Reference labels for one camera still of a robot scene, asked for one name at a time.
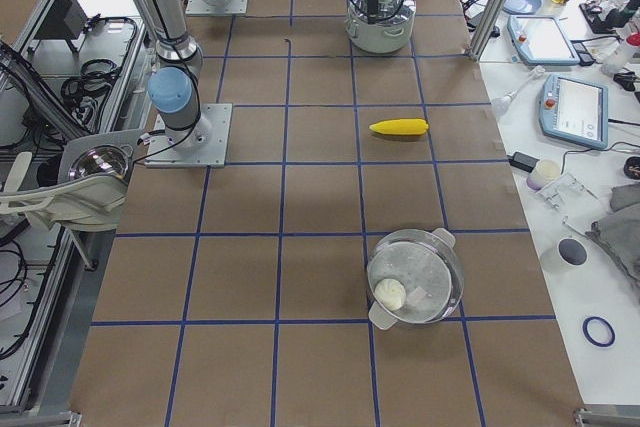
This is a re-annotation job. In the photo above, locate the glass pot lid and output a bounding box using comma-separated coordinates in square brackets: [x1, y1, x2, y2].
[348, 0, 416, 26]

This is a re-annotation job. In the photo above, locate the white steel cooking pot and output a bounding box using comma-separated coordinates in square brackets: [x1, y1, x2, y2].
[345, 0, 416, 54]

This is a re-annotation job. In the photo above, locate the yellow toy corn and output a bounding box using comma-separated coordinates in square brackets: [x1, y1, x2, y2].
[369, 118, 429, 136]

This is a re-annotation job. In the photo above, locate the glass-lidded pot with bun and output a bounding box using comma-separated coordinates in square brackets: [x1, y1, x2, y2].
[367, 228, 464, 330]

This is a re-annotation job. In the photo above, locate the blue plate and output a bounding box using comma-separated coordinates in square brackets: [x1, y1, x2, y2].
[502, 0, 542, 15]

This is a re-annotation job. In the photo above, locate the far teach pendant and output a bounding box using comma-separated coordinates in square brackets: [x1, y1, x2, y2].
[507, 15, 579, 66]

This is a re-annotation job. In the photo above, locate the teach pendant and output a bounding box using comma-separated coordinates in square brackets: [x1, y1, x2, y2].
[507, 15, 579, 66]
[538, 74, 609, 150]

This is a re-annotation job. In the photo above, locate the black power adapter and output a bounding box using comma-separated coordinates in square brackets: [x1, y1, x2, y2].
[508, 152, 539, 173]

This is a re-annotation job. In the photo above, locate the near teach pendant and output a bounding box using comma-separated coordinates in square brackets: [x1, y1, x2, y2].
[538, 74, 609, 150]

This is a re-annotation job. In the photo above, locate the white lavender jar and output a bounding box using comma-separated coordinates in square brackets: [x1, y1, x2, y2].
[526, 159, 561, 191]

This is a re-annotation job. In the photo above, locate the clear plastic holder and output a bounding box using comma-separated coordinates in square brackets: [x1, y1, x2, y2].
[537, 172, 598, 211]

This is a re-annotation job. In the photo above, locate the steel bowl on tray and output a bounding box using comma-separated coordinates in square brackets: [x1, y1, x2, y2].
[68, 145, 129, 180]

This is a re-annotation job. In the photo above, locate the white steamed bun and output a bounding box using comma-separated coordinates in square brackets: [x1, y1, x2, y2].
[374, 278, 406, 312]

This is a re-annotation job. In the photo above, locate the white cup dark inside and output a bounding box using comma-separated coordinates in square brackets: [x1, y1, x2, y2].
[540, 237, 588, 273]

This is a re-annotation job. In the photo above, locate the white plastic dish rack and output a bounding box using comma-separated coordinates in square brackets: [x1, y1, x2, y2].
[1, 128, 143, 232]

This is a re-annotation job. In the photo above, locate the grey cloth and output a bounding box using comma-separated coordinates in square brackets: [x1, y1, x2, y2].
[585, 184, 640, 297]

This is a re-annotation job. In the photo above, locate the blue rubber ring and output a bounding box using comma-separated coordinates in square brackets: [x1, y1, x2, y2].
[582, 315, 616, 348]

